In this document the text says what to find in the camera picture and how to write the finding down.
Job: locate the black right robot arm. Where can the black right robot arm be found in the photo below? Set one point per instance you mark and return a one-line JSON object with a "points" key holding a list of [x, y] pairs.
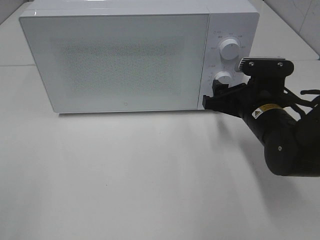
{"points": [[295, 152]]}

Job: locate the white microwave oven body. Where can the white microwave oven body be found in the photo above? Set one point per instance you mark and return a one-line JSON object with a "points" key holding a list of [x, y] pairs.
{"points": [[226, 19]]}

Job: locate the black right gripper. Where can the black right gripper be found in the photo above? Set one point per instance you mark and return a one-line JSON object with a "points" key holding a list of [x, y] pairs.
{"points": [[260, 102]]}

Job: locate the white microwave door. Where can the white microwave door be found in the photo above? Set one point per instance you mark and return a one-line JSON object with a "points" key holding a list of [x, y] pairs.
{"points": [[92, 64]]}

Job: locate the white timer knob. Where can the white timer knob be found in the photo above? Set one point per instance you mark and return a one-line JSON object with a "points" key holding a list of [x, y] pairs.
{"points": [[224, 77]]}

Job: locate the upper white power knob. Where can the upper white power knob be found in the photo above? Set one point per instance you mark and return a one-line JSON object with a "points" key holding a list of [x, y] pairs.
{"points": [[229, 48]]}

